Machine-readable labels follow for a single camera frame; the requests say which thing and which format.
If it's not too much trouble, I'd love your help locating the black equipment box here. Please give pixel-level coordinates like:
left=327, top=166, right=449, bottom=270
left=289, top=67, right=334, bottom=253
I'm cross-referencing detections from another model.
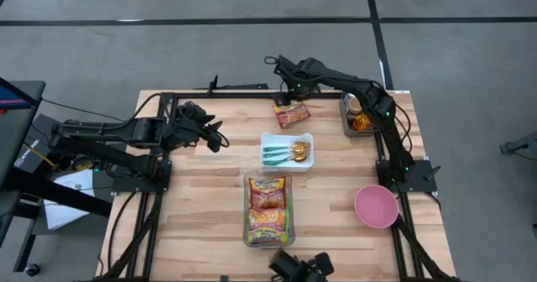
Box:
left=13, top=113, right=90, bottom=187

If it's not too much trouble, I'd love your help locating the clear plastic storage bin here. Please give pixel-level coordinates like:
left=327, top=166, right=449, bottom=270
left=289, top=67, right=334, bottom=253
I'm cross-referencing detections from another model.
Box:
left=242, top=169, right=296, bottom=248

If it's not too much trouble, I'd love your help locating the black bulky device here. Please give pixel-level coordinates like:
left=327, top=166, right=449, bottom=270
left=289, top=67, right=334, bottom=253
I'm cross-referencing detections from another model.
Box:
left=268, top=249, right=336, bottom=282

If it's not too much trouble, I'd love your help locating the grey equipment base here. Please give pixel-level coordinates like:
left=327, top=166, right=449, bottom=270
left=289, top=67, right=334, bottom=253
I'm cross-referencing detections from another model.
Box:
left=498, top=130, right=537, bottom=157

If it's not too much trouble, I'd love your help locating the lime chili shrimp ramen pack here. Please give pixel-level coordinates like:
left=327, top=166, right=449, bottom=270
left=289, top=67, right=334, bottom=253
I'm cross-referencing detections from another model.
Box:
left=246, top=207, right=292, bottom=246

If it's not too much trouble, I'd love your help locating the red yellow ramen pack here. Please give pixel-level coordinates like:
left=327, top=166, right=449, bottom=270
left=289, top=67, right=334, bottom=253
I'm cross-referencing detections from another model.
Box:
left=273, top=100, right=312, bottom=129
left=248, top=176, right=288, bottom=211

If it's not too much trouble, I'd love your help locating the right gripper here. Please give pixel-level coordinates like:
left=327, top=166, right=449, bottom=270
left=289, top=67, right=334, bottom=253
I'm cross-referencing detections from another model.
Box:
left=272, top=55, right=326, bottom=107

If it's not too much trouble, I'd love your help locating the gold-lid herb jar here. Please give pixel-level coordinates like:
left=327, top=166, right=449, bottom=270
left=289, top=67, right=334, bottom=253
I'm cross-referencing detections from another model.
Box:
left=346, top=95, right=364, bottom=119

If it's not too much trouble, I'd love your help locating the black clamp handle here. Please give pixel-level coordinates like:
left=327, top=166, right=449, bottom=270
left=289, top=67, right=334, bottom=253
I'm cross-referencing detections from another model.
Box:
left=193, top=74, right=270, bottom=92

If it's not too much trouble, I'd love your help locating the dark grey desk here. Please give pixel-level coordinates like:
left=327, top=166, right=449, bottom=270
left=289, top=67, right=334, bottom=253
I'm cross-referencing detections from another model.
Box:
left=0, top=78, right=113, bottom=277

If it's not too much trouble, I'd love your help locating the black desk monitor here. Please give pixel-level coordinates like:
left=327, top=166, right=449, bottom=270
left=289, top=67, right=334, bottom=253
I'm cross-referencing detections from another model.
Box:
left=0, top=83, right=27, bottom=111

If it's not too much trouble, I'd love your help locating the white paper sheet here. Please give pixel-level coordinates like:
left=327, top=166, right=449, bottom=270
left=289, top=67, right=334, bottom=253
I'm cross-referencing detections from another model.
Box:
left=43, top=168, right=98, bottom=232

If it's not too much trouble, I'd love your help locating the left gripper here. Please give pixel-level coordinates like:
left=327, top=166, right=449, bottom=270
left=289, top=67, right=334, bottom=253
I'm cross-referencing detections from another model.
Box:
left=165, top=101, right=224, bottom=154

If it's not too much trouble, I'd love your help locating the white cutting board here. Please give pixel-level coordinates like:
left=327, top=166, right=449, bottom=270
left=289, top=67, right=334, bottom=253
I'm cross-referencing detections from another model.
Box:
left=259, top=132, right=315, bottom=173

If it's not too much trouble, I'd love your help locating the small clear plastic container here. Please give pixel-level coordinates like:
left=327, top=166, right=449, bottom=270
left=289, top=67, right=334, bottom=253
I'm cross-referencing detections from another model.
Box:
left=340, top=89, right=381, bottom=138

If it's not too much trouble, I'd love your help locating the pink bowl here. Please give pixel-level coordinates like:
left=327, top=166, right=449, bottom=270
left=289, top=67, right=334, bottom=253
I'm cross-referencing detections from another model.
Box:
left=353, top=184, right=399, bottom=230

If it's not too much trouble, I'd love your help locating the gold spoon green handle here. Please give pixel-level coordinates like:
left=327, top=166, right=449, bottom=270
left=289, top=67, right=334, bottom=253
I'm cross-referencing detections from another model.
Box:
left=263, top=153, right=310, bottom=168
left=263, top=141, right=310, bottom=154
left=263, top=150, right=307, bottom=159

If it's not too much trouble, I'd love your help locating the brown food pouch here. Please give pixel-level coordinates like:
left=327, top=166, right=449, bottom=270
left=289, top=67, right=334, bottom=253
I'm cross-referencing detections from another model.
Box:
left=351, top=112, right=374, bottom=133

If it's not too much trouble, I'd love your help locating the black power cable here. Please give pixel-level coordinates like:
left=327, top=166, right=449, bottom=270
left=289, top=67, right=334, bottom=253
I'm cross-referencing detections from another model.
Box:
left=40, top=98, right=133, bottom=126

